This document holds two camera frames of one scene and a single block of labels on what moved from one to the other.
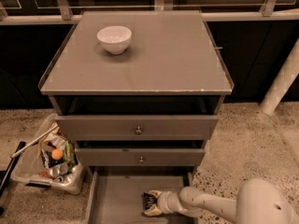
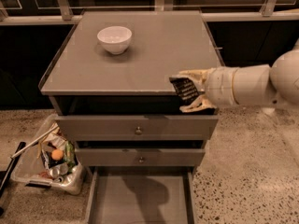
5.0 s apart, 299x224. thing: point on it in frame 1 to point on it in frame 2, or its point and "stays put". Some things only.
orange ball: x=57 y=154 stays put
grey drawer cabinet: x=139 y=92 stays put
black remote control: x=148 y=201 to x=186 y=90
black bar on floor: x=11 y=167 stays put
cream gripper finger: x=154 y=211 to x=200 y=104
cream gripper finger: x=156 y=192 to x=200 y=75
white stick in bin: x=34 y=142 stays put
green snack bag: x=70 y=159 stays put
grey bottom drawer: x=116 y=193 stays put
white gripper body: x=167 y=202 to x=220 y=86
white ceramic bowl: x=114 y=39 stays put
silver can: x=54 y=172 stays put
